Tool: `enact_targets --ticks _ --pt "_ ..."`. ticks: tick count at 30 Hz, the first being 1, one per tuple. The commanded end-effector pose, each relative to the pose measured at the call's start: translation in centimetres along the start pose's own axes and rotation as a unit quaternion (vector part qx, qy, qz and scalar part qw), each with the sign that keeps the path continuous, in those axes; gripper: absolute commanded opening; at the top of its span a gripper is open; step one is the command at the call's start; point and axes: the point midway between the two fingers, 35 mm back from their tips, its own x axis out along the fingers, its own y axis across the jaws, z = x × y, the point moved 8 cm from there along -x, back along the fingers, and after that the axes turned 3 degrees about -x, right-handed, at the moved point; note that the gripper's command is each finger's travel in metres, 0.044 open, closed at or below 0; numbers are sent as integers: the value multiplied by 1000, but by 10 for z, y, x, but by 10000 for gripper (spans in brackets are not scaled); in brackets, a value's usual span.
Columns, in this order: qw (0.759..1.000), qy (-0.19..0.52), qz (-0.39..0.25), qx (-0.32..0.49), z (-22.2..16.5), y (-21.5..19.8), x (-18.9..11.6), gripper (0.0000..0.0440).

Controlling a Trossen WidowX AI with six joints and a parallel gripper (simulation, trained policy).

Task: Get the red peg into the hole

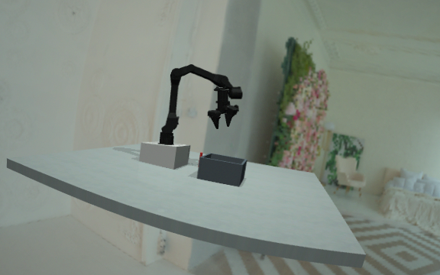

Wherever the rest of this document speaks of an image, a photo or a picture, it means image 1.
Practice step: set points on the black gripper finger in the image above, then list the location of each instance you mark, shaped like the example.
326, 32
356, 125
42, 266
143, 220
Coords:
215, 121
228, 118

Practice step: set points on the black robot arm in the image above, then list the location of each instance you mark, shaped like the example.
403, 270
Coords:
227, 90

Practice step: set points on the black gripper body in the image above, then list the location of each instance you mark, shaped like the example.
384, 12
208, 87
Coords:
219, 110

